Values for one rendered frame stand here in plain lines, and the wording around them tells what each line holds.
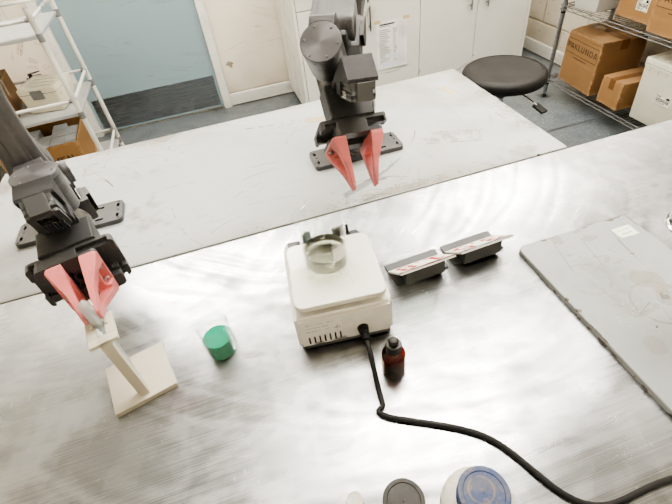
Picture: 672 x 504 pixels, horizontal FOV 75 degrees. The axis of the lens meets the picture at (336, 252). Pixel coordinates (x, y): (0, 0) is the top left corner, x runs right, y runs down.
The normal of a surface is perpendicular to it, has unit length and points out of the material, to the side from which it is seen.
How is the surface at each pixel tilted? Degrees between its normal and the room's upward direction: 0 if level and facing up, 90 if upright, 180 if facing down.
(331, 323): 90
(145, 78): 90
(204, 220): 0
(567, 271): 0
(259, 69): 90
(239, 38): 90
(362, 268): 0
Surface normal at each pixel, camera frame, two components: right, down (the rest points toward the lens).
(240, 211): -0.10, -0.72
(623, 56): 0.20, 0.69
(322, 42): -0.17, -0.06
